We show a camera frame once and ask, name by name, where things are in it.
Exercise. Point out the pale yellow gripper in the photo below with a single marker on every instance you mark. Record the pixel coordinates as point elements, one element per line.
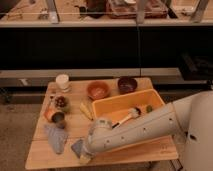
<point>84,159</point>

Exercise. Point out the blue sponge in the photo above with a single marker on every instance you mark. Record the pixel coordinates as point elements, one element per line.
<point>77,147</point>

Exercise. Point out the yellow plastic bin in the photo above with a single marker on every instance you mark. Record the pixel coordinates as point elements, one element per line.
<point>117,107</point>

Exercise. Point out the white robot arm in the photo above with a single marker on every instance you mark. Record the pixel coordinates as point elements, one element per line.
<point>192,114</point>

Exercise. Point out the orange bowl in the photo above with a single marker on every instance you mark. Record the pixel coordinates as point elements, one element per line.
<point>98,90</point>

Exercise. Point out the grey cloth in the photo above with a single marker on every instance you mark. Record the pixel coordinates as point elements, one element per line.
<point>56,138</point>

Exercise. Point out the orange metal can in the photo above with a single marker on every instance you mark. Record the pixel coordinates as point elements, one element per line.
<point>56,117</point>

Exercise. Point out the white cup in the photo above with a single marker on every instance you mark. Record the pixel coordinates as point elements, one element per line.
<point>62,81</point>

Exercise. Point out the dish brush black handle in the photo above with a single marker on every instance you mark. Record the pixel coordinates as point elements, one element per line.
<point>132,114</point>

